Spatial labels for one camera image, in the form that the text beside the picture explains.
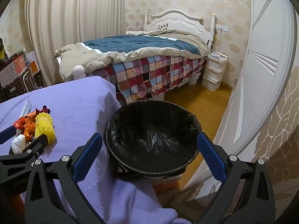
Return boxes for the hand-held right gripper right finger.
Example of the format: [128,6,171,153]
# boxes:
[197,133,275,224]

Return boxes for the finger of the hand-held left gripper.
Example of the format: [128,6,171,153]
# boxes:
[0,133,48,166]
[0,126,16,145]

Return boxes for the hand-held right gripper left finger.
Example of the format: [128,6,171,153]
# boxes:
[24,133,105,224]

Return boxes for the white tissue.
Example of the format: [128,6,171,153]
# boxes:
[10,134,26,154]

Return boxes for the orange-red plastic bag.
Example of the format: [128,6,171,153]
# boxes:
[13,119,35,143]

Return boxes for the yellow foam fruit net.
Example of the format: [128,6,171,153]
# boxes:
[35,112,56,145]

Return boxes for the orange foil wrapper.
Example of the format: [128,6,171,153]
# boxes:
[23,112,38,124]

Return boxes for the dark red wrapper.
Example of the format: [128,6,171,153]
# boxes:
[35,106,50,115]

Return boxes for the bin with black bag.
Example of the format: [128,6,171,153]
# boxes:
[106,100,202,176]

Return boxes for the purple cloth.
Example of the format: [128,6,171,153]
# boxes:
[0,76,185,224]

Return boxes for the brown patterned bag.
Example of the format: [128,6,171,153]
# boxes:
[0,72,35,102]

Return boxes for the cardboard box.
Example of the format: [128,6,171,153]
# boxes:
[0,56,28,87]

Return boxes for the orange and white box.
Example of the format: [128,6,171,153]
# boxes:
[26,51,39,75]

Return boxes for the small white bin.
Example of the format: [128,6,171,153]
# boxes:
[188,72,201,85]

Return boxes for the white plastic drawer unit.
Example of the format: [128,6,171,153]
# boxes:
[202,52,228,91]

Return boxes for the plaid bedsheet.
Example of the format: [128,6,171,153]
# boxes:
[93,55,207,105]

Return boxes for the white sliding door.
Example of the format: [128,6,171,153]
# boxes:
[184,0,299,215]

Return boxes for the teal and beige quilt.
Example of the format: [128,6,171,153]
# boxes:
[54,30,212,80]

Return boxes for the beige curtain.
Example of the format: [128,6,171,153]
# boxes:
[26,0,127,87]

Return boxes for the beige pillow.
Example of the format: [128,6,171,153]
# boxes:
[126,30,150,36]

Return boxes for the white wooden bed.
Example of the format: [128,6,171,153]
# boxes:
[55,9,216,105]

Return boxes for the charger cable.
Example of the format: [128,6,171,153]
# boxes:
[208,28,218,52]

